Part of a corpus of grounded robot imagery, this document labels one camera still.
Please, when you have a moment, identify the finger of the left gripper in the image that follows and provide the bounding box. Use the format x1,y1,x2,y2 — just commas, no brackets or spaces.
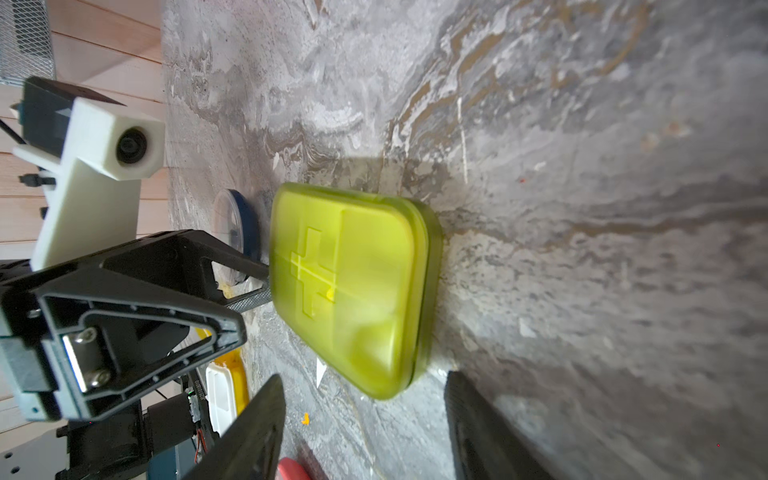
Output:
41,266,246,411
101,230,271,313

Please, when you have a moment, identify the green lid white pillbox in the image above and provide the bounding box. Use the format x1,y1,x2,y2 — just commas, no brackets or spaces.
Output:
269,183,443,400

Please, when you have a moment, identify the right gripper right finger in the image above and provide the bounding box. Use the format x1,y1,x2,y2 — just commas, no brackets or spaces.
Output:
444,371,552,479

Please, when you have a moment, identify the white wire shelf rack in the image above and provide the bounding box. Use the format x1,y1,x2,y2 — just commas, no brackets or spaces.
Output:
0,0,56,87

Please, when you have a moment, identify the yellow lid white pillbox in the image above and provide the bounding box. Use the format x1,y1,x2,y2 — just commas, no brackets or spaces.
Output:
188,349,249,445

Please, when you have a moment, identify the round dark blue pillbox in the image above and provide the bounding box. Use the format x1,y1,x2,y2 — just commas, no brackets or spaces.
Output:
211,189,261,261

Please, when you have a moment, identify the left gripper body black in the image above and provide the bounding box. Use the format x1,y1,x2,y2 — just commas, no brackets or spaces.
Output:
1,260,120,422

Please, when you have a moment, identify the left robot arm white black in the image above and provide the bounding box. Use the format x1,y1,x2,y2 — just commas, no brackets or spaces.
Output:
1,230,271,479

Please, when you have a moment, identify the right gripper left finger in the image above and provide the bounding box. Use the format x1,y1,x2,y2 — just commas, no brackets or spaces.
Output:
184,374,286,480

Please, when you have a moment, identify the pink pillbox clear lid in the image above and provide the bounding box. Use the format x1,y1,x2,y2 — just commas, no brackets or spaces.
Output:
275,457,311,480

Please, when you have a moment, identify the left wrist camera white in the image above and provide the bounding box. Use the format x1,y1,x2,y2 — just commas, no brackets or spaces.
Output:
13,76,165,271

